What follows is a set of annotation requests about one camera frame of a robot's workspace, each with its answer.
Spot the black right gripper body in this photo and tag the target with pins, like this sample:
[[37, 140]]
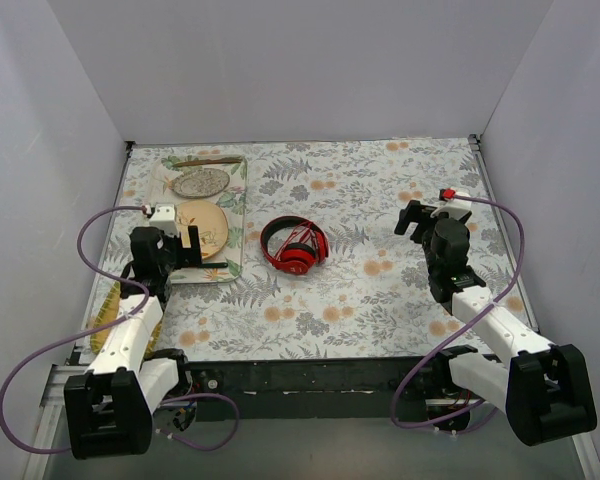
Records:
[[422, 220]]

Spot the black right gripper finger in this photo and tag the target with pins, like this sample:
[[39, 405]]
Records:
[[422, 229], [411, 214]]

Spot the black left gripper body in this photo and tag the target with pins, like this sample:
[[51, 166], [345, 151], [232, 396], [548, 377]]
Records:
[[184, 251]]

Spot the red black headphones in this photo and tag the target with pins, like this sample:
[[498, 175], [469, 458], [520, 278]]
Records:
[[306, 246]]

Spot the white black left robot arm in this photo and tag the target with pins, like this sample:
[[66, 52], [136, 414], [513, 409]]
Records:
[[110, 406]]

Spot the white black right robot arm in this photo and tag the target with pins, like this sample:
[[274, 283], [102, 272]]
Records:
[[543, 388]]

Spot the beige bird painted plate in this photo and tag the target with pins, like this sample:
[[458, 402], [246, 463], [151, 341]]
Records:
[[211, 221]]

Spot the yellow woven bamboo mat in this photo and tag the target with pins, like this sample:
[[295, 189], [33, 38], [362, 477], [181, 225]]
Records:
[[107, 314]]

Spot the floral leaf print tray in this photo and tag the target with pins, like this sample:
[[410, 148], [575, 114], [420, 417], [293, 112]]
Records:
[[230, 250]]

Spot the speckled ceramic saucer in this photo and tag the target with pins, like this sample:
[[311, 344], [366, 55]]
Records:
[[201, 183]]

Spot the floral patterned table mat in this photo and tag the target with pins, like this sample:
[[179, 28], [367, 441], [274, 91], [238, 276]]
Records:
[[370, 298]]

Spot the copper coloured knife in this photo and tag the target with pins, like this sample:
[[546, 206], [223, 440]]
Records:
[[209, 161]]

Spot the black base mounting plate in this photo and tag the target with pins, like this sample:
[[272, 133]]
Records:
[[321, 405]]

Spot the dark green handled utensil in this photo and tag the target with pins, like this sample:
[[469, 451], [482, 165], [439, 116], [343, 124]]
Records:
[[210, 265]]

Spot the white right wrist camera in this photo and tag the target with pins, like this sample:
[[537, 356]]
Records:
[[454, 204]]

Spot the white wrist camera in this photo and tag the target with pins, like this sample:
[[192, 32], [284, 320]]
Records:
[[454, 204], [162, 217]]

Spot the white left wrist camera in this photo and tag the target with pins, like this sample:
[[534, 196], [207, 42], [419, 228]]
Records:
[[162, 217]]

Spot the aluminium frame rail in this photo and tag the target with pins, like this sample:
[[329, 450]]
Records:
[[290, 377]]

